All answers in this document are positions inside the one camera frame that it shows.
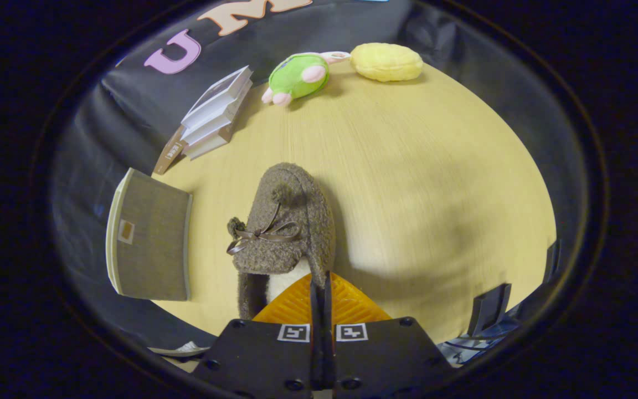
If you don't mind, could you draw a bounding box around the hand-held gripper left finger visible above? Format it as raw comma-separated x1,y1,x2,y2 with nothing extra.
191,271,322,399

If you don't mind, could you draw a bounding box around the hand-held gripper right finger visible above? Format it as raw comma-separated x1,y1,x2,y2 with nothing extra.
322,271,455,399

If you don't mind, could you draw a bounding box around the brown fuzzy shoe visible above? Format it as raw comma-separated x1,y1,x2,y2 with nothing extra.
227,162,336,321

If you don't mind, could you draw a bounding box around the grey fabric storage box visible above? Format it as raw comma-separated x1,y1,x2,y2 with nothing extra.
106,168,193,301

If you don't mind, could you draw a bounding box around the dark grey plastic part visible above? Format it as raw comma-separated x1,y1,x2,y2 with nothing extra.
467,283,512,336

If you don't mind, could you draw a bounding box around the pale brown book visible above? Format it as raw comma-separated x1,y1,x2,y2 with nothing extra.
186,123,238,161

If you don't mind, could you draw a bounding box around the flat dark brown book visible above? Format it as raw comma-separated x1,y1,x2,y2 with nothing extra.
153,125,188,176

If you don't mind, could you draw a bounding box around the plain white book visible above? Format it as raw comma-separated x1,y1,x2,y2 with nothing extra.
181,94,248,146

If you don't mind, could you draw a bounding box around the green and pink plush toy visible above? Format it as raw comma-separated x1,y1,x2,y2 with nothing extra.
261,51,351,107

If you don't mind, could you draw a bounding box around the yellow fluffy plush toy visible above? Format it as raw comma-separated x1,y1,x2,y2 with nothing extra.
350,43,424,83

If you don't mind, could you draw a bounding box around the black backdrop cloth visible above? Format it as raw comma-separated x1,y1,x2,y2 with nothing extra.
50,0,580,352

